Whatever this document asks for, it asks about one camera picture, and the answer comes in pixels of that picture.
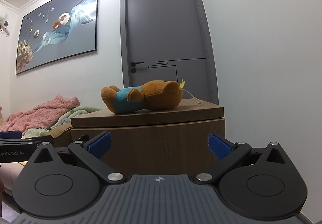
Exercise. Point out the brown teddy bear blue shirt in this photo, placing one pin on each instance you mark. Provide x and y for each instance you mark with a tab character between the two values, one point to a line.
151	97

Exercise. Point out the black drawer knob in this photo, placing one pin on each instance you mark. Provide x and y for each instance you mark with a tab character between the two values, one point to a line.
84	136

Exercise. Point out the framed abstract wall picture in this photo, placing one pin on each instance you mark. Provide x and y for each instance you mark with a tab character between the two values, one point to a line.
60	30

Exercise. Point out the grey door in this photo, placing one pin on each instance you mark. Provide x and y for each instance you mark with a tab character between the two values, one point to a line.
163	30

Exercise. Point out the round black door lock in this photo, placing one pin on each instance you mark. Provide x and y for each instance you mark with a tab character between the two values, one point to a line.
133	70

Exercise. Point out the wooden nightstand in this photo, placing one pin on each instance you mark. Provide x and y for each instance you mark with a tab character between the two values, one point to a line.
161	113

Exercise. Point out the green and grey blankets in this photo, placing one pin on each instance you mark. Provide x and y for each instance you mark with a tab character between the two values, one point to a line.
75	111

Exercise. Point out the white air conditioner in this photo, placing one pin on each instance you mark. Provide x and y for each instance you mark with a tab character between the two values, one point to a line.
2	11

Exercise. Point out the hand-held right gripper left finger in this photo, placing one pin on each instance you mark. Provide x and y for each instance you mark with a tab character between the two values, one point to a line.
100	145

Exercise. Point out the pink fluffy blanket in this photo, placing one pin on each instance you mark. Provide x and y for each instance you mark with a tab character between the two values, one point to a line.
37	113

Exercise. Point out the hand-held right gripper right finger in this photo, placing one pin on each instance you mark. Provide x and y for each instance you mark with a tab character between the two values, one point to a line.
219	147

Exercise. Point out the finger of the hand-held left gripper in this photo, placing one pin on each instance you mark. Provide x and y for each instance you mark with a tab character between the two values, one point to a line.
11	135

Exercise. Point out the wooden drawer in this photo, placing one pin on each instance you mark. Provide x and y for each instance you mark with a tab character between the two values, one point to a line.
161	143

